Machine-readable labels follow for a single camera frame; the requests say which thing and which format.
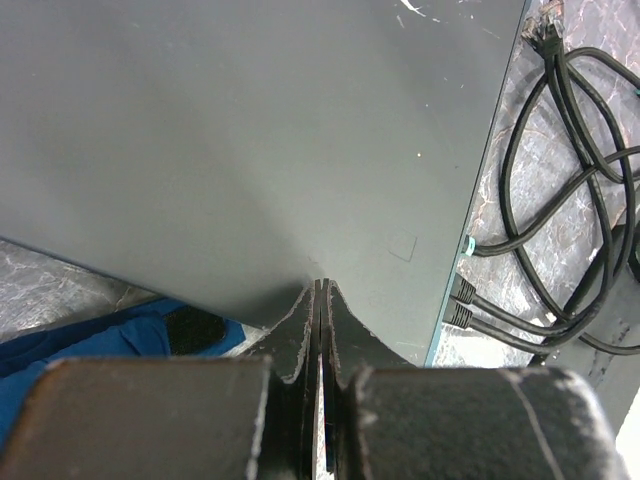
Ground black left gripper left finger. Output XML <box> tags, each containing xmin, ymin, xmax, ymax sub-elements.
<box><xmin>1</xmin><ymin>285</ymin><xmax>320</xmax><ymax>479</ymax></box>

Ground blue and black jacket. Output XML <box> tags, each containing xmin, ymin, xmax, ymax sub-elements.
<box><xmin>1</xmin><ymin>299</ymin><xmax>246</xmax><ymax>443</ymax></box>

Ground black cable with teal plug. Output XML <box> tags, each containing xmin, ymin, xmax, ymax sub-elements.
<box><xmin>462</xmin><ymin>2</ymin><xmax>640</xmax><ymax>321</ymax></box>

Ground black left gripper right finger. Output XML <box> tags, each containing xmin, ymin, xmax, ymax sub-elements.
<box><xmin>319</xmin><ymin>280</ymin><xmax>628</xmax><ymax>479</ymax></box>

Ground dark grey network switch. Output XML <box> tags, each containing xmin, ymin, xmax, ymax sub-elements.
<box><xmin>1</xmin><ymin>1</ymin><xmax>528</xmax><ymax>365</ymax></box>

